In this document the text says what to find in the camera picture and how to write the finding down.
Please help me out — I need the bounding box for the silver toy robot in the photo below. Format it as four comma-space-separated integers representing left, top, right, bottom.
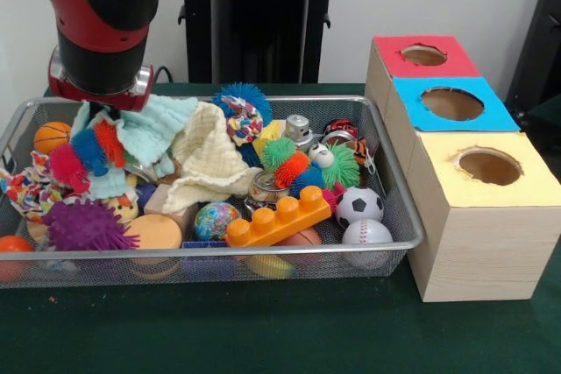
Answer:
283, 114, 316, 152

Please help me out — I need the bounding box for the orange plastic building block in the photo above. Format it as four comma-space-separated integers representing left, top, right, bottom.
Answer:
225, 185, 333, 247

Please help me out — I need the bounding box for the black upright panel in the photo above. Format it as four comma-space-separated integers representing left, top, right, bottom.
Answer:
503, 0, 561, 108

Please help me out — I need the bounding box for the purple spiky rubber ball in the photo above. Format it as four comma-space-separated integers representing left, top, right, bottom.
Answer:
42, 198, 141, 252

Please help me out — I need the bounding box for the mint green waffle cloth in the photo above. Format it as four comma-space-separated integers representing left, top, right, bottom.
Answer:
69, 95, 199, 200

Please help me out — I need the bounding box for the dark green tablecloth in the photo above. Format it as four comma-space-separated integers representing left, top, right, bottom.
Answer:
521, 93, 561, 156
0, 82, 561, 374

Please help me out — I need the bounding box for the green fuzzy toy with eyes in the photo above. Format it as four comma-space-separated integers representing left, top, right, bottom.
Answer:
308, 141, 361, 191

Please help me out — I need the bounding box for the wooden box with three holes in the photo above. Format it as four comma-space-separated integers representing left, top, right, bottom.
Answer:
364, 34, 561, 304

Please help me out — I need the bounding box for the silver mesh bin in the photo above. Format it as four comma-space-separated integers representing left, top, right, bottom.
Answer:
0, 94, 425, 290

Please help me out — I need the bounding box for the cream waffle cloth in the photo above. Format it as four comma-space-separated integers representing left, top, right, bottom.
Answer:
161, 102, 263, 214

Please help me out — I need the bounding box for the small soccer ball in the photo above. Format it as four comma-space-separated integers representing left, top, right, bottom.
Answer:
335, 187, 386, 229

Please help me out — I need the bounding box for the multicolour spiky caterpillar toy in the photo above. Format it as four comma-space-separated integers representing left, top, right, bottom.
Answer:
47, 121, 129, 194
260, 136, 328, 200

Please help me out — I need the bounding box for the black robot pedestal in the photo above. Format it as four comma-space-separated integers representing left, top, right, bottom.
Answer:
168, 0, 354, 84

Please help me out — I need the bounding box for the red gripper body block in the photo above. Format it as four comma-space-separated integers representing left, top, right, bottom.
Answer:
47, 76, 150, 112

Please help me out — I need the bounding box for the small white baseball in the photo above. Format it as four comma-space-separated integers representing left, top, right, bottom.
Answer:
341, 218, 394, 244

